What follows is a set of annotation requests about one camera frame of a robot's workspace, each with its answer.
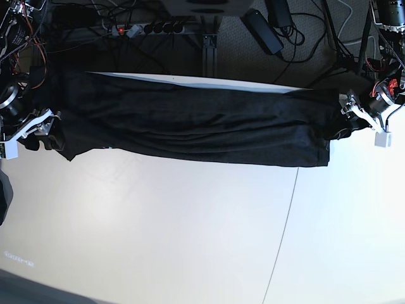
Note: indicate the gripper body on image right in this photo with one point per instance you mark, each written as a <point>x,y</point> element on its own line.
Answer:
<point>368,110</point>

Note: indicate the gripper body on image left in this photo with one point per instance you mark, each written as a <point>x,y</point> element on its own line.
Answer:
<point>21,118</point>

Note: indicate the black T-shirt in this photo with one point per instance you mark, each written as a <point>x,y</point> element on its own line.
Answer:
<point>195,124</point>

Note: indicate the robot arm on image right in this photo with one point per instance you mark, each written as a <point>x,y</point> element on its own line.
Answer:
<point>381,54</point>

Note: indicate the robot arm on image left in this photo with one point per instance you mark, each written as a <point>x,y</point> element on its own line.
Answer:
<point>21,23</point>

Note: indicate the dark object at left edge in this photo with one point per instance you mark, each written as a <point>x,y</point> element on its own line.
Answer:
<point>6,196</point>

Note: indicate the black power adapter brick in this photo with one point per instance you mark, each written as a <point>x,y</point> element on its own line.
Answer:
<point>262,32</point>

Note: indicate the white power strip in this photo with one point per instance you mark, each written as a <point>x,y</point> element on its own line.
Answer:
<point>154,28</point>

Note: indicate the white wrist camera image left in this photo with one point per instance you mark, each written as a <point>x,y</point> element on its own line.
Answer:
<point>9,150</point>

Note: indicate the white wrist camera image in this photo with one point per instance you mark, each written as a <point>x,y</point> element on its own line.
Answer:
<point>383,139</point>
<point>9,150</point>

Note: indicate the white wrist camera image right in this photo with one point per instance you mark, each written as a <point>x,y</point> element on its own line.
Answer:
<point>383,139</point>

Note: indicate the aluminium frame post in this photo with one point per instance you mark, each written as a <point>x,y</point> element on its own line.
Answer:
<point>209,29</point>

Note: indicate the grey camera mount plate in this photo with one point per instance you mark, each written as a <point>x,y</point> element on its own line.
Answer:
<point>207,7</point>

